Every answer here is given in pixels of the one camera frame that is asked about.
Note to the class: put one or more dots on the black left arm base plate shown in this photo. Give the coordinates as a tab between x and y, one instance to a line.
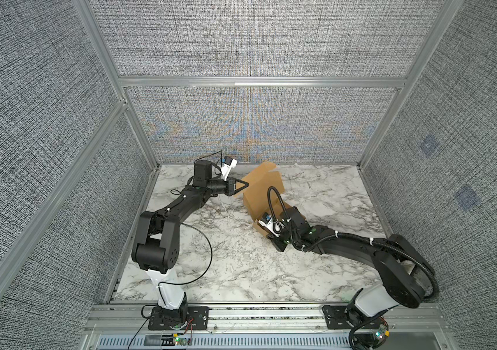
167	320

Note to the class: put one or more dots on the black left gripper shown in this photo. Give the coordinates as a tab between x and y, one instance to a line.
230	187

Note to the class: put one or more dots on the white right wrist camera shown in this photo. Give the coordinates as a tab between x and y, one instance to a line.
271	226

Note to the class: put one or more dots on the aluminium enclosure frame bars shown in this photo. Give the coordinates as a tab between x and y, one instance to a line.
61	93

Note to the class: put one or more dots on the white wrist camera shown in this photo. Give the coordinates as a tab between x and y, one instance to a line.
228	163
271	226

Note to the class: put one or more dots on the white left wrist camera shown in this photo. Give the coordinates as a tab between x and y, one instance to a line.
228	163

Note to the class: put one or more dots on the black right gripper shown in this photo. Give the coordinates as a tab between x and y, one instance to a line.
273	240

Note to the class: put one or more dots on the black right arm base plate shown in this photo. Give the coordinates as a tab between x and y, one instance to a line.
337	317

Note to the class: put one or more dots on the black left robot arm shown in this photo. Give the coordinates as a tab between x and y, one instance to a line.
156	244

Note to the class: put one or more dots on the aluminium front rail frame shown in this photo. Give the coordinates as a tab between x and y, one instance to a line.
259	326

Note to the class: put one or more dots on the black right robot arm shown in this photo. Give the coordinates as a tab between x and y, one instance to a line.
406	279

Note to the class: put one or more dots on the brown cardboard box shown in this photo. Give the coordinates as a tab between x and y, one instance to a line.
255	195

